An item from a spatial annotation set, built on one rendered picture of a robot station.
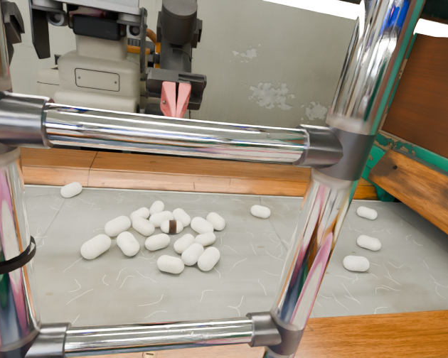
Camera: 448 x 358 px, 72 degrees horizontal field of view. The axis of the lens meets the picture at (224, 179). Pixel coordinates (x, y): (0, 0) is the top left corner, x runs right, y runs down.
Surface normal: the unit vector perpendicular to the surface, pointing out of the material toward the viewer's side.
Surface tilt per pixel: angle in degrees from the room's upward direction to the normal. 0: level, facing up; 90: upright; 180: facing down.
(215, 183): 45
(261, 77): 89
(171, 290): 0
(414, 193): 67
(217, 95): 90
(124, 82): 98
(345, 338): 0
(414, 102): 90
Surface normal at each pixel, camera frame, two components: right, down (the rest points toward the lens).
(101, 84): 0.12, 0.55
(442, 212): -0.83, -0.42
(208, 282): 0.15, -0.90
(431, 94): -0.97, -0.06
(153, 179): 0.25, -0.33
